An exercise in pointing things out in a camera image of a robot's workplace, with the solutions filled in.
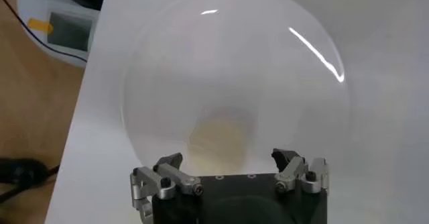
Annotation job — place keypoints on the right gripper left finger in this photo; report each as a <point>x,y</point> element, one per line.
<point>161,178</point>

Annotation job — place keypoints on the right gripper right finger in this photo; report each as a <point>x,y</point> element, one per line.
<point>293,171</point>

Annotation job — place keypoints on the large white round plate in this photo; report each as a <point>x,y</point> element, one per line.
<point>234,61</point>

